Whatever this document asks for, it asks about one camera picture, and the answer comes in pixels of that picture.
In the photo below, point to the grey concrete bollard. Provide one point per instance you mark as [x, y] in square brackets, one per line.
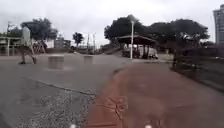
[56, 62]
[88, 59]

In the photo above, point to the white pole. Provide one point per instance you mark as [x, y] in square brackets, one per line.
[132, 40]

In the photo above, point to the roofed shelter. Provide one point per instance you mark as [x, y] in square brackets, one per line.
[138, 45]

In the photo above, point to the small tree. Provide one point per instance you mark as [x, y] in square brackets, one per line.
[78, 38]

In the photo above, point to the red paved path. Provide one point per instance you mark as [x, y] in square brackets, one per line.
[156, 96]

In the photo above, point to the low building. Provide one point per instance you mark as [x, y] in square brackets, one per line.
[61, 42]

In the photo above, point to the large dark tree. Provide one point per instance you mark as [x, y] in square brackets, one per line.
[156, 30]

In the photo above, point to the grey concrete pavement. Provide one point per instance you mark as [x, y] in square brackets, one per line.
[50, 83]

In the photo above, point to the robot's own part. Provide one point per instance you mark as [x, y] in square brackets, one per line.
[72, 126]
[148, 126]

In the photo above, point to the dark railing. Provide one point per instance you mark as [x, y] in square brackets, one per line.
[196, 65]

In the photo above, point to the person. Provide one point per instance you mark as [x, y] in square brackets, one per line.
[26, 45]

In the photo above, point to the pergola structure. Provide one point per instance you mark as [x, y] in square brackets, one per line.
[8, 41]

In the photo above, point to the tall building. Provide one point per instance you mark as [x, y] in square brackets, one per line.
[219, 25]

